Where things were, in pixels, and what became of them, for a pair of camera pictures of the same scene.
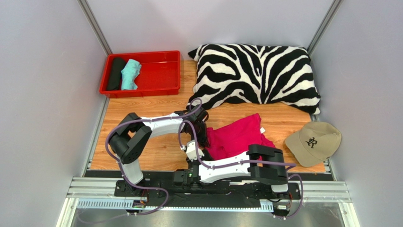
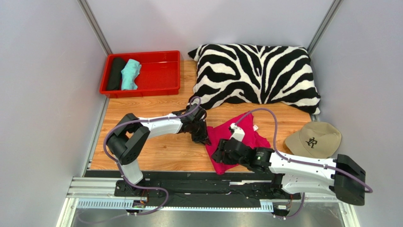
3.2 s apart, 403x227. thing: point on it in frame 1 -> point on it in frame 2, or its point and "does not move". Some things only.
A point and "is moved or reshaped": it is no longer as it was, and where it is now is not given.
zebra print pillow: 254,74 does not move
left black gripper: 204,138 does not move
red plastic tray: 160,74 does not move
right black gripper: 181,178 -> 222,152
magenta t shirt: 235,138 is moved or reshaped
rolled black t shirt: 114,82 does not move
